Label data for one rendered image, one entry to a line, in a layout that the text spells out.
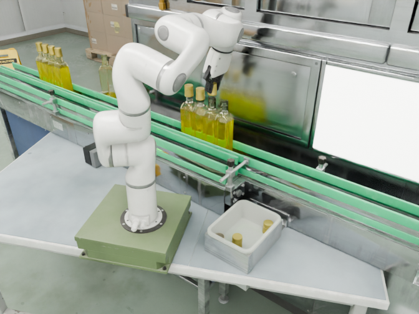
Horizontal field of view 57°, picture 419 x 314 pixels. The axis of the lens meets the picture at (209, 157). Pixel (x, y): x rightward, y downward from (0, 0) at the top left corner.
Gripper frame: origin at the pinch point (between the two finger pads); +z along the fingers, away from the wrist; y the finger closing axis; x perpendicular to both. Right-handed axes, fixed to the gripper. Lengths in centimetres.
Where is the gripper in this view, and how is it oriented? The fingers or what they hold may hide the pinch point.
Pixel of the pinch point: (212, 85)
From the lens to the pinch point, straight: 143.8
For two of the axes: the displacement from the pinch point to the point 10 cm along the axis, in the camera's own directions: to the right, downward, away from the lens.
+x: 7.6, 5.4, -3.6
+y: -6.1, 4.1, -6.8
